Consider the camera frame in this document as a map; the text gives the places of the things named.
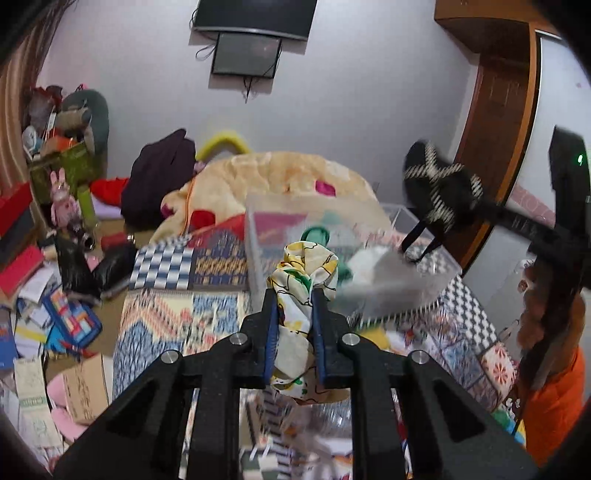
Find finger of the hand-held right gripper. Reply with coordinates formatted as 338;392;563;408
480;199;561;245

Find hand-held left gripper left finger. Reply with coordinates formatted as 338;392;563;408
53;290;280;480

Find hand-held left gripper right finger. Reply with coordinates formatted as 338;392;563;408
310;290;539;480

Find white yellow printed cloth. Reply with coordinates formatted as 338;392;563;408
267;241;340;402

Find clear plastic storage box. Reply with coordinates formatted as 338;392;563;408
244;193;462;319

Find black white striped cloth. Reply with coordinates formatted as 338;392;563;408
398;140;486;266

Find person's right hand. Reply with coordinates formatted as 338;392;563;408
516;265;555;356

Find pink patterned cloth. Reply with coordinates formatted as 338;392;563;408
510;185;557;227

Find wooden door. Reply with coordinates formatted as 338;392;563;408
434;0;561;278

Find green cloth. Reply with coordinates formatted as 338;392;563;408
300;225;331;247

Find patchwork printed bed sheet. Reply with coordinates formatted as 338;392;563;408
112;231;527;480

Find beige fleece blanket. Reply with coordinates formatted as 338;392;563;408
150;151;393;245

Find dark purple backpack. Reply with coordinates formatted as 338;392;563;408
121;128;197;227

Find black bag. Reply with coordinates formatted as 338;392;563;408
54;234;138;300

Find brown cardboard sheet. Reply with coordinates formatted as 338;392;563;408
62;354;112;425

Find yellow curved tube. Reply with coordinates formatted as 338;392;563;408
196;131;252;162

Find colourful block pencil case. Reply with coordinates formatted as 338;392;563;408
42;288;103;348

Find red cloth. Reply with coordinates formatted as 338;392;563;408
90;177;131;206

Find pink slipper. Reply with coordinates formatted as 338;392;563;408
46;374;88;441

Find pink bunny toy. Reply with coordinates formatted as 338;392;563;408
48;169;80;229

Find pile of papers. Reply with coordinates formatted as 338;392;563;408
0;265;65;462

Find red book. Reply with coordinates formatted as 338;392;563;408
0;244;46;301

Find green cardboard box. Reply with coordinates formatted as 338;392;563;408
28;141;105;204

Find small black monitor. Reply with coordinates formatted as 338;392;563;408
211;31;283;80

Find grey green plush toy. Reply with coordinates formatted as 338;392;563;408
58;88;110;155

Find red box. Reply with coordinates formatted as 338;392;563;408
0;182;35;238

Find striped brown curtain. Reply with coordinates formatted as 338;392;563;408
0;0;77;195

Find wall television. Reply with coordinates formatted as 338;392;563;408
191;0;318;42

